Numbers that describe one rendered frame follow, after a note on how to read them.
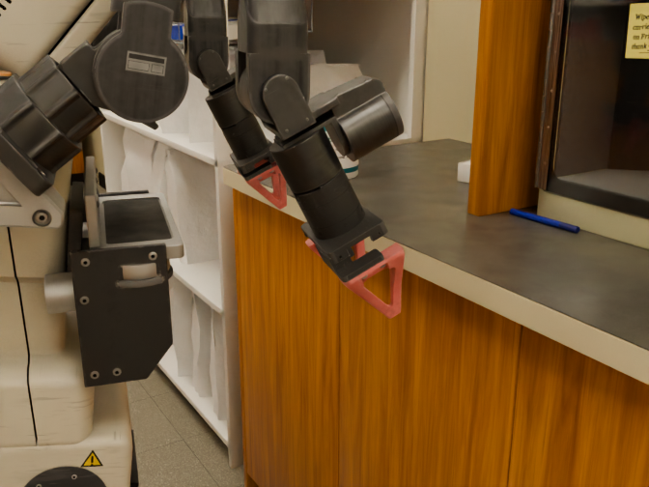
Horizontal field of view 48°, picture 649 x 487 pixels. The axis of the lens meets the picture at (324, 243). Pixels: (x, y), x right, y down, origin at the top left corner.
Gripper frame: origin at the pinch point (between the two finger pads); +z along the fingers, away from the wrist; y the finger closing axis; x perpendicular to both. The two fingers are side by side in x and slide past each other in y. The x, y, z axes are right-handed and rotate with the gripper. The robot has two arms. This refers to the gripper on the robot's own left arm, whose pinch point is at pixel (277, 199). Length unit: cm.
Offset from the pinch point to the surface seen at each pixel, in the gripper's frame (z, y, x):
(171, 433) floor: 84, 94, 56
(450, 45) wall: 12, 78, -70
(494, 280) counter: 14.4, -30.7, -18.2
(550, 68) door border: 0.9, -5.6, -49.2
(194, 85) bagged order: -8, 96, -3
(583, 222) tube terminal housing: 24, -14, -42
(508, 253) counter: 17.7, -21.3, -25.1
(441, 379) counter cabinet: 33.0, -18.9, -8.3
